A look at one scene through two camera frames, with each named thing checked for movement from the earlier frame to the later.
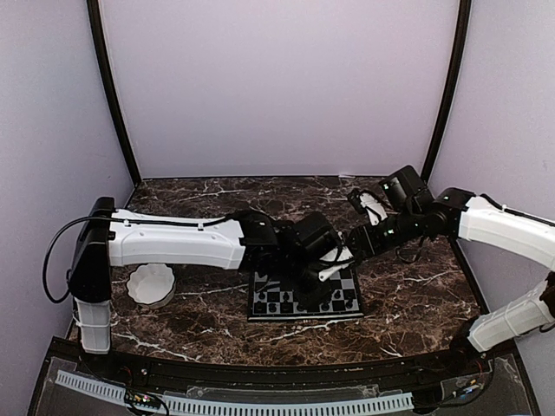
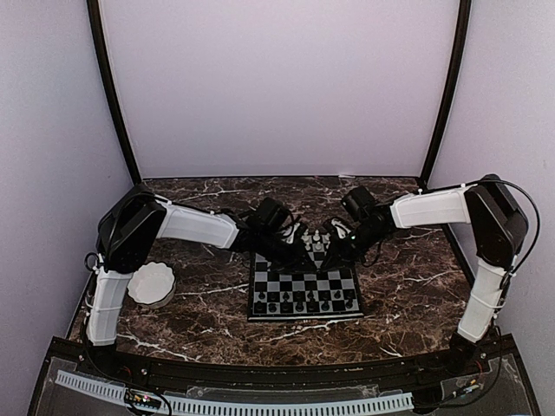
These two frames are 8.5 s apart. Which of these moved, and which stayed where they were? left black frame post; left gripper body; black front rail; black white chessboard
Moved: left gripper body
Stayed: black white chessboard; black front rail; left black frame post
